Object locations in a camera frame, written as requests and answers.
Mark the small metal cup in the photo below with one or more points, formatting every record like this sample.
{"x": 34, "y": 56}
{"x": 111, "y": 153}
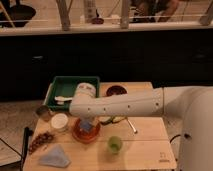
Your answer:
{"x": 44, "y": 113}

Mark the white round container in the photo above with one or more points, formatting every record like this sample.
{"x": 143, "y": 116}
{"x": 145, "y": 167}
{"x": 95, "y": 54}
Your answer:
{"x": 59, "y": 122}

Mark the light blue cloth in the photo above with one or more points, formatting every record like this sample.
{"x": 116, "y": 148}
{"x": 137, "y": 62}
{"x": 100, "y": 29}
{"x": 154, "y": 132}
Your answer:
{"x": 55, "y": 157}

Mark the green plastic tray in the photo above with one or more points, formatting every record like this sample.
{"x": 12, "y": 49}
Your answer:
{"x": 65, "y": 86}

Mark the purple bowl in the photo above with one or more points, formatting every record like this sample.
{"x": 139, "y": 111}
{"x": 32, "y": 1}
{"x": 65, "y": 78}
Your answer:
{"x": 115, "y": 90}

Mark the red grapes bunch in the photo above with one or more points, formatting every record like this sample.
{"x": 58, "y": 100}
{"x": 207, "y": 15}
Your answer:
{"x": 40, "y": 140}

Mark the black table side bracket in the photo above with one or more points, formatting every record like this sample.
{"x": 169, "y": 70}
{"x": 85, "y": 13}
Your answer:
{"x": 27, "y": 133}

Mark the red bowl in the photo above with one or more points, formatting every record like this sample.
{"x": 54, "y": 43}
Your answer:
{"x": 83, "y": 136}

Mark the dark cabinet counter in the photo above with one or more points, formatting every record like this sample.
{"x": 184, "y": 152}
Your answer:
{"x": 28, "y": 64}

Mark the blue sponge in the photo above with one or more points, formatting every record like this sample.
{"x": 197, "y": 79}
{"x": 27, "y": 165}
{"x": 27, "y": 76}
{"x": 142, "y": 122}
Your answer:
{"x": 85, "y": 126}

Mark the green vegetable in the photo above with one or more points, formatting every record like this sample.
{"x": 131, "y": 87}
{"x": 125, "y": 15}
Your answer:
{"x": 110, "y": 120}

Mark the green cup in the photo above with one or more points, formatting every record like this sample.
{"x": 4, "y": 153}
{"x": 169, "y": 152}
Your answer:
{"x": 114, "y": 144}

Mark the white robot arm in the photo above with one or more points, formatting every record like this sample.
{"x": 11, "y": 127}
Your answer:
{"x": 193, "y": 104}

